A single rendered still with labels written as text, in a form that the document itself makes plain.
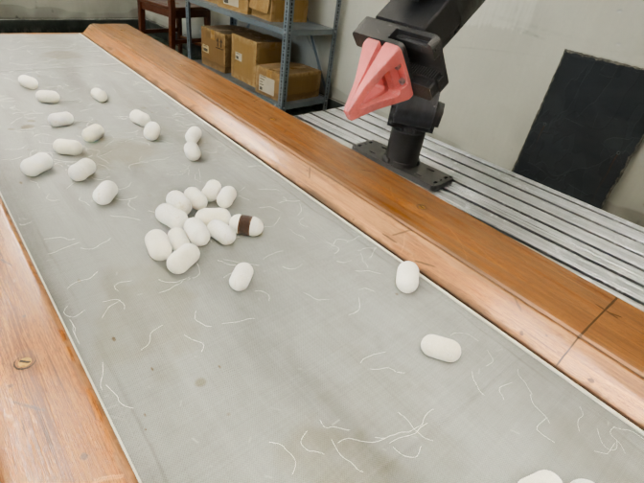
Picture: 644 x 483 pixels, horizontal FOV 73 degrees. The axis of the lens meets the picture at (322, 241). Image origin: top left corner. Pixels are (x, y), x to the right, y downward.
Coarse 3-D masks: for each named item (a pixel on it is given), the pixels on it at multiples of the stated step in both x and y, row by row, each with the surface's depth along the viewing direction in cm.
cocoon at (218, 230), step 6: (210, 222) 44; (216, 222) 44; (222, 222) 44; (210, 228) 43; (216, 228) 43; (222, 228) 43; (228, 228) 43; (210, 234) 44; (216, 234) 43; (222, 234) 43; (228, 234) 43; (234, 234) 43; (222, 240) 43; (228, 240) 43; (234, 240) 43
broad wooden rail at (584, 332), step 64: (128, 64) 89; (192, 64) 88; (256, 128) 64; (320, 192) 54; (384, 192) 53; (448, 256) 43; (512, 256) 44; (512, 320) 39; (576, 320) 37; (640, 320) 39; (640, 384) 33
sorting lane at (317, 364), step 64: (0, 64) 80; (64, 64) 85; (0, 128) 59; (64, 128) 61; (128, 128) 64; (0, 192) 46; (64, 192) 48; (128, 192) 50; (256, 192) 54; (64, 256) 39; (128, 256) 40; (256, 256) 43; (320, 256) 44; (384, 256) 46; (64, 320) 33; (128, 320) 34; (192, 320) 35; (256, 320) 36; (320, 320) 37; (384, 320) 38; (448, 320) 39; (128, 384) 30; (192, 384) 30; (256, 384) 31; (320, 384) 32; (384, 384) 32; (448, 384) 33; (512, 384) 34; (576, 384) 35; (128, 448) 26; (192, 448) 27; (256, 448) 27; (320, 448) 28; (384, 448) 28; (448, 448) 29; (512, 448) 29; (576, 448) 30; (640, 448) 31
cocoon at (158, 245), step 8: (152, 232) 41; (160, 232) 41; (152, 240) 40; (160, 240) 40; (168, 240) 41; (152, 248) 39; (160, 248) 39; (168, 248) 40; (152, 256) 39; (160, 256) 39; (168, 256) 40
